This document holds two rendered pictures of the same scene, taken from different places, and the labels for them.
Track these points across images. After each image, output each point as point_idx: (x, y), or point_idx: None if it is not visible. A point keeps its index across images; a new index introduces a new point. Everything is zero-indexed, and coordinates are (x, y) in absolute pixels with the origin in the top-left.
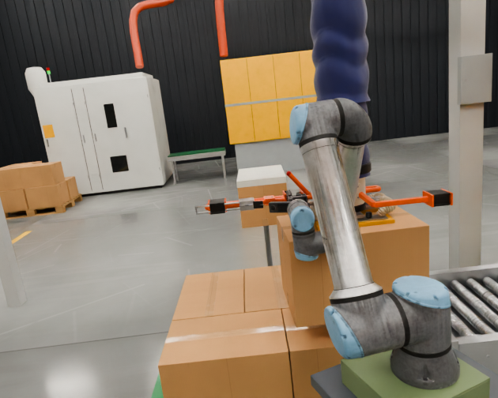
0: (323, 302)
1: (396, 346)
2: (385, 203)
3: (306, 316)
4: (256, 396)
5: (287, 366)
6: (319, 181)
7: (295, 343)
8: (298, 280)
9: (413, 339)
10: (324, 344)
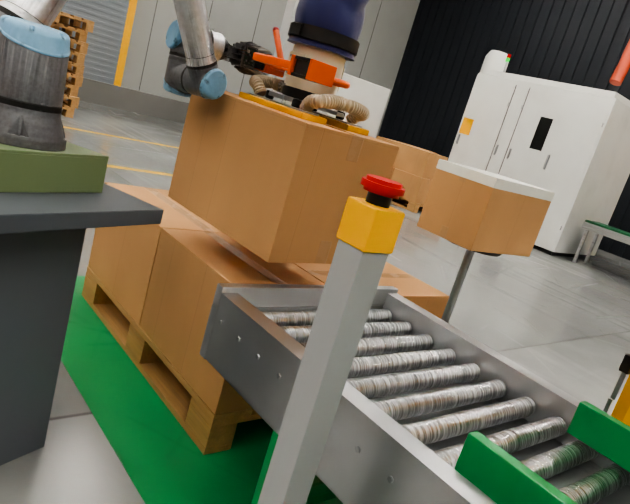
0: (192, 177)
1: None
2: (260, 55)
3: (177, 186)
4: (131, 264)
5: (155, 244)
6: None
7: (178, 231)
8: (185, 136)
9: None
10: (187, 243)
